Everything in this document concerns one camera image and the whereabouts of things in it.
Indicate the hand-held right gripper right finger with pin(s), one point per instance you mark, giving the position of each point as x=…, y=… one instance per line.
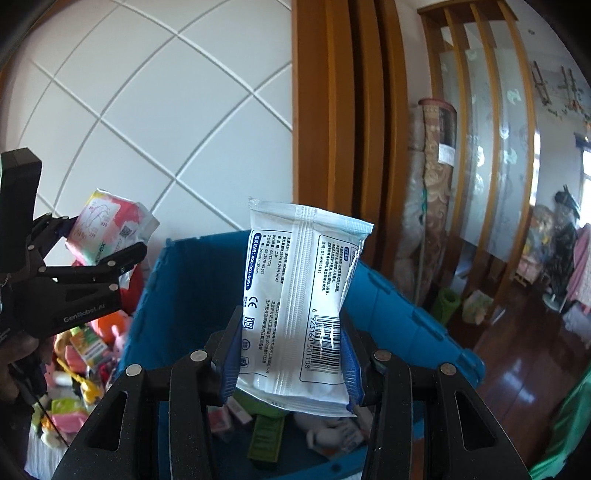
x=353, y=369

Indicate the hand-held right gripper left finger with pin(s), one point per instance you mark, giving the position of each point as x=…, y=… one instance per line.
x=231, y=364

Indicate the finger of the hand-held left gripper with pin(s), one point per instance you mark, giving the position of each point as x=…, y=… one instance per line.
x=48, y=233
x=101, y=267

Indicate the small pink white tissue pack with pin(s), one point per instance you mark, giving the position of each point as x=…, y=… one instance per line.
x=111, y=221

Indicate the blue plastic crate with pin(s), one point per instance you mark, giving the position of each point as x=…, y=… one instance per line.
x=406, y=318

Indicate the white wet wipes packet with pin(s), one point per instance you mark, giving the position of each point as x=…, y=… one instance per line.
x=295, y=300

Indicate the person's left hand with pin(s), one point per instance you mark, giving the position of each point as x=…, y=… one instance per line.
x=21, y=364

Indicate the pink cardboard box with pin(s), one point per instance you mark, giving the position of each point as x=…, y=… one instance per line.
x=219, y=420

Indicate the pink plush orange hood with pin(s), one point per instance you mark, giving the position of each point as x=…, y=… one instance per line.
x=113, y=332

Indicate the white round plush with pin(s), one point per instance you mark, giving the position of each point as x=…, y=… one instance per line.
x=323, y=434

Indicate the yellow green printed box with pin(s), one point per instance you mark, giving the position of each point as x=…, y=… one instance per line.
x=87, y=346

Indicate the green medicine box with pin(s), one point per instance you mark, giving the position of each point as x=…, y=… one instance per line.
x=268, y=438

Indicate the green rolled mat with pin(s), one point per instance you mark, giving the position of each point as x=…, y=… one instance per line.
x=449, y=305

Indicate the pale patterned bag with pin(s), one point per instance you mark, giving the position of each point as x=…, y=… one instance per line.
x=478, y=307

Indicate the large pink tissue pack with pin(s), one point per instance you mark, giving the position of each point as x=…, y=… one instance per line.
x=69, y=415

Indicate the rolled patterned carpet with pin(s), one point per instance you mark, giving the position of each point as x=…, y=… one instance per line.
x=431, y=184

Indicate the green cloth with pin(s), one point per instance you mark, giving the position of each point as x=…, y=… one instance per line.
x=568, y=429

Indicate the clothes rack with garments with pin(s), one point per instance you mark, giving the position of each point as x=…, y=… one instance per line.
x=568, y=249

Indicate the wooden slatted glass partition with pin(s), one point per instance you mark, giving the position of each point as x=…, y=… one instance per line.
x=480, y=115

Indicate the bright window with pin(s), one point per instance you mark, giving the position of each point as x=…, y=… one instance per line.
x=584, y=159

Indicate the wooden wall frame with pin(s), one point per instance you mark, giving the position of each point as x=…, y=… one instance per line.
x=341, y=115

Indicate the dark branch wall decoration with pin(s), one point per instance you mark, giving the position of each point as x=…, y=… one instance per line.
x=563, y=87

